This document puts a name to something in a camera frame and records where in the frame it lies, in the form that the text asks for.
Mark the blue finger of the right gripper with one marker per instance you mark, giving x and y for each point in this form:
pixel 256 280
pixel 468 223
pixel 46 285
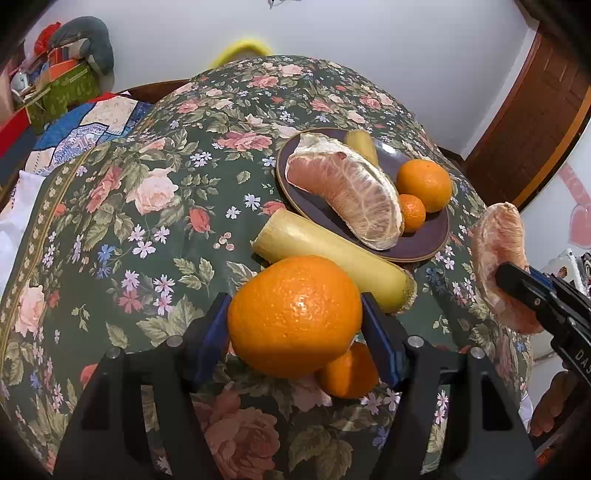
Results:
pixel 542 278
pixel 531 299

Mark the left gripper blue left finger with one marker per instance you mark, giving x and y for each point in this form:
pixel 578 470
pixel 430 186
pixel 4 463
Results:
pixel 209 339

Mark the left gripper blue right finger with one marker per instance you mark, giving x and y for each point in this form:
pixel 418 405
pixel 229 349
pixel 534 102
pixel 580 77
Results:
pixel 385 338

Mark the medium orange tangerine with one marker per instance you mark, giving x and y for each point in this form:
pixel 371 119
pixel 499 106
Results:
pixel 351 376

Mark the large orange with sticker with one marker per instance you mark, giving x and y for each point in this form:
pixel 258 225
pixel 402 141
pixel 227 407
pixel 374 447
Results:
pixel 295 317

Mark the small mandarin orange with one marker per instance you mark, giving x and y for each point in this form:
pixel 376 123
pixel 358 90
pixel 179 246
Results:
pixel 414 212

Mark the peeled pomelo segment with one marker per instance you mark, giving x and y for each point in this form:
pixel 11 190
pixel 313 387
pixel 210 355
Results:
pixel 363 196

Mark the brown wooden door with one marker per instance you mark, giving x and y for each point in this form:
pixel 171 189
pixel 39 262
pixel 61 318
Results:
pixel 529 137

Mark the white crumpled cloth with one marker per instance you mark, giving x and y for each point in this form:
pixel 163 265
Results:
pixel 15 221

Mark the blue patchwork quilt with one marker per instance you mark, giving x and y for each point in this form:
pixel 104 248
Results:
pixel 103 119

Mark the green gift box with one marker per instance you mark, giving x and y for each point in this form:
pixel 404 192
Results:
pixel 74 88

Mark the red flat box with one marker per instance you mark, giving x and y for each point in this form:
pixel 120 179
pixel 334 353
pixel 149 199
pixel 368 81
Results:
pixel 14 128

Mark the grey stuffed plush toy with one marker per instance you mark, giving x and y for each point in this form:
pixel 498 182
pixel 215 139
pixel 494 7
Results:
pixel 85 38

